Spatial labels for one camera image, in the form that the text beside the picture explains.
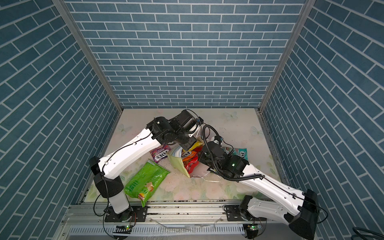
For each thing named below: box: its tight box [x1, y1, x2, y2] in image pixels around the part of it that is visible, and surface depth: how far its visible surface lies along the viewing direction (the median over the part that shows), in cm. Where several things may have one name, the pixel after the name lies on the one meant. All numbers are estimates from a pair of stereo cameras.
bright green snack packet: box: [124, 159, 171, 208], surface depth 82 cm
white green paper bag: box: [167, 146, 191, 178], surface depth 69 cm
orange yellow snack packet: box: [182, 150, 197, 162], surface depth 84 cm
